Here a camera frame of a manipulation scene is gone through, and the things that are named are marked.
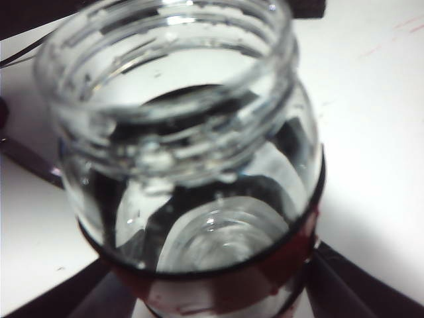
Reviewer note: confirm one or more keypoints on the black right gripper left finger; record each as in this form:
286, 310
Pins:
92, 295

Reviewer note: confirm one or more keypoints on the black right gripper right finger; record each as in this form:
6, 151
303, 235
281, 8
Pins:
357, 291

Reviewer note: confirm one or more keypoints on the glass bottle with red bands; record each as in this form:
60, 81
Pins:
185, 99

